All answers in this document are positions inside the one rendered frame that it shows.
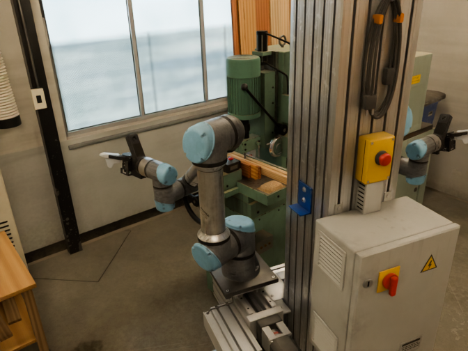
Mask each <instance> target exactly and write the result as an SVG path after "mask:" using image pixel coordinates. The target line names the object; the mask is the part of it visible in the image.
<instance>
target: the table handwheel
mask: <svg viewBox="0 0 468 351"><path fill-rule="evenodd" d="M188 196H190V197H191V198H192V203H193V205H194V206H196V207H199V209H200V205H199V195H198V194H197V195H195V196H194V195H192V194H189V195H188ZM182 200H183V203H184V205H185V208H186V210H187V212H188V213H189V215H190V217H191V218H192V219H193V220H194V221H195V222H196V223H197V224H199V225H201V219H199V218H198V217H197V216H196V215H195V213H194V212H193V210H192V208H191V206H190V204H189V201H188V199H187V196H185V197H183V198H182Z"/></svg>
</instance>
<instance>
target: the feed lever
mask: <svg viewBox="0 0 468 351"><path fill-rule="evenodd" d="M241 89H242V90H243V91H246V92H247V93H248V94H249V95H250V96H251V97H252V98H253V100H254V101H255V102H256V103H257V104H258V106H259V107H260V108H261V109H262V110H263V111H264V112H265V113H266V114H267V116H268V117H269V118H270V119H271V120H272V122H273V123H274V124H275V127H274V131H275V133H276V134H280V135H282V136H284V135H286V133H288V126H287V125H284V124H282V123H277V122H276V121H275V120H274V119H273V117H272V116H271V115H270V114H269V113H268V112H267V110H266V109H265V108H264V107H263V105H262V104H261V103H260V102H259V101H258V100H257V99H256V98H255V97H254V95H253V94H252V93H251V92H250V90H249V89H248V85H247V84H242V85H241Z"/></svg>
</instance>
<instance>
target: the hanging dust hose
mask: <svg viewBox="0 0 468 351"><path fill-rule="evenodd" d="M1 56H2V54H0V129H9V128H13V127H17V126H19V125H21V124H22V122H21V118H20V113H19V112H18V110H17V109H18V108H17V107H16V106H17V105H16V102H15V99H14V98H15V97H13V96H14V94H13V92H12V89H11V86H10V83H9V80H8V79H9V78H8V77H7V76H8V75H7V72H6V69H5V66H4V64H5V63H3V62H4V61H3V60H2V59H3V58H2V57H1Z"/></svg>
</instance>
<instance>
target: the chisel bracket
mask: <svg viewBox="0 0 468 351"><path fill-rule="evenodd" d="M258 140H259V141H260V136H259V135H257V134H253V133H251V134H249V138H248V139H244V140H243V142H242V143H241V144H240V145H239V147H238V148H236V150H235V151H237V152H239V153H242V154H243V153H247V152H249V151H251V150H255V149H257V148H258V145H257V144H256V142H257V141H258Z"/></svg>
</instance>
